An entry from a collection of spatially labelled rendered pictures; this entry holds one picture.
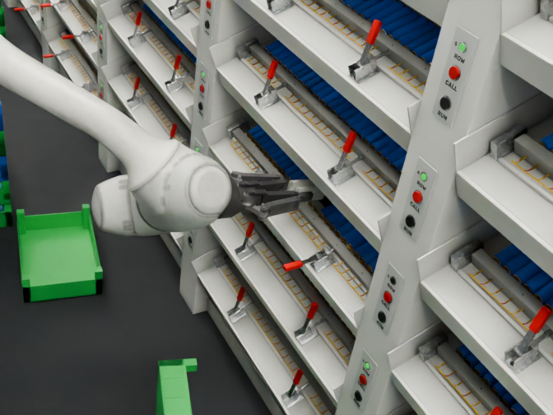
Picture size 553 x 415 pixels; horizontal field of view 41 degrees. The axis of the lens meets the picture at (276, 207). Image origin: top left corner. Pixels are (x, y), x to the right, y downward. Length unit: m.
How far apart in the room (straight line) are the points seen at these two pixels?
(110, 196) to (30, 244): 1.02
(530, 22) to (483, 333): 0.41
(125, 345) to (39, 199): 0.66
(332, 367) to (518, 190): 0.62
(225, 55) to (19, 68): 0.53
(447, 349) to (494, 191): 0.34
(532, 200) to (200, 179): 0.44
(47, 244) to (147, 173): 1.15
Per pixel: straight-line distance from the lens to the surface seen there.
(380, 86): 1.13
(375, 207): 1.20
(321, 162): 1.29
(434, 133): 1.01
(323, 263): 1.35
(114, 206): 1.20
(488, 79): 0.94
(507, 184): 0.97
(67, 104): 1.12
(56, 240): 2.22
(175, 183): 1.05
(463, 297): 1.08
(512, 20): 0.91
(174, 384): 1.57
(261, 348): 1.72
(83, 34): 2.55
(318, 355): 1.47
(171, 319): 1.98
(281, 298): 1.56
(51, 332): 1.95
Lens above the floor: 1.40
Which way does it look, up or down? 36 degrees down
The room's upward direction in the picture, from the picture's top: 9 degrees clockwise
